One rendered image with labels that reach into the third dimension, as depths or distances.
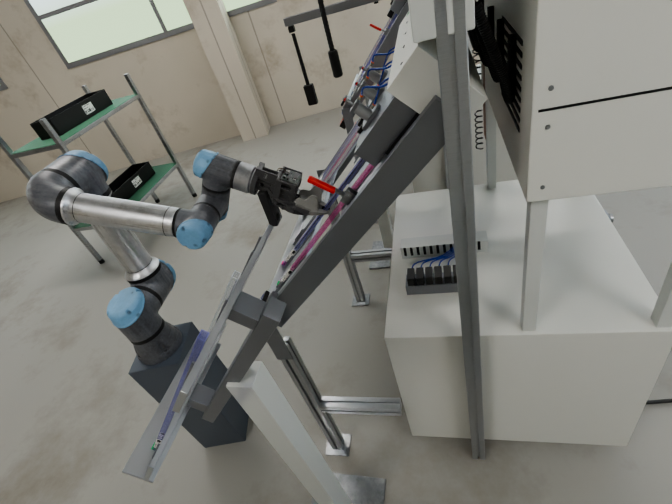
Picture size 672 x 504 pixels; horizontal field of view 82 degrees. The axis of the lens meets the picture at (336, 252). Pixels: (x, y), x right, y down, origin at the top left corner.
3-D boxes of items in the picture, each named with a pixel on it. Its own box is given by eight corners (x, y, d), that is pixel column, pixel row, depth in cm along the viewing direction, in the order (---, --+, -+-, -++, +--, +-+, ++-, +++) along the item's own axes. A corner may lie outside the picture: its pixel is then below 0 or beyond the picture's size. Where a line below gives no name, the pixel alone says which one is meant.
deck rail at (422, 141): (281, 328, 106) (261, 318, 105) (283, 322, 108) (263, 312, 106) (466, 120, 61) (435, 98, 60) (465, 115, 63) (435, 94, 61)
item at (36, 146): (98, 264, 304) (-13, 133, 237) (157, 200, 371) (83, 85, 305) (145, 259, 291) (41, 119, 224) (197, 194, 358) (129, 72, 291)
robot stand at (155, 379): (204, 448, 159) (127, 373, 126) (213, 407, 173) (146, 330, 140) (245, 441, 157) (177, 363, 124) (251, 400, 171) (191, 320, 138)
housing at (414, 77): (452, 138, 66) (385, 90, 62) (441, 58, 102) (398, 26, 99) (488, 98, 61) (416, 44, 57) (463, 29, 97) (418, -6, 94)
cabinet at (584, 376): (413, 443, 139) (382, 338, 102) (415, 300, 191) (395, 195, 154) (622, 455, 120) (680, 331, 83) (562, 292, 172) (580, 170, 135)
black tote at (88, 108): (61, 135, 250) (48, 119, 243) (41, 140, 255) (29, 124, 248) (113, 103, 292) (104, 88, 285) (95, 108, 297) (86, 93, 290)
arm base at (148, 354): (133, 369, 127) (115, 351, 121) (148, 333, 139) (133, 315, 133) (175, 360, 125) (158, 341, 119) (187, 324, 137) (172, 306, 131)
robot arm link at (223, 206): (190, 226, 104) (192, 193, 97) (204, 203, 113) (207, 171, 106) (219, 234, 105) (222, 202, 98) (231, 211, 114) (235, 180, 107)
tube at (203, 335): (157, 451, 82) (150, 449, 81) (161, 444, 83) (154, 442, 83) (205, 341, 48) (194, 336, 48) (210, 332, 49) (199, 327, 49)
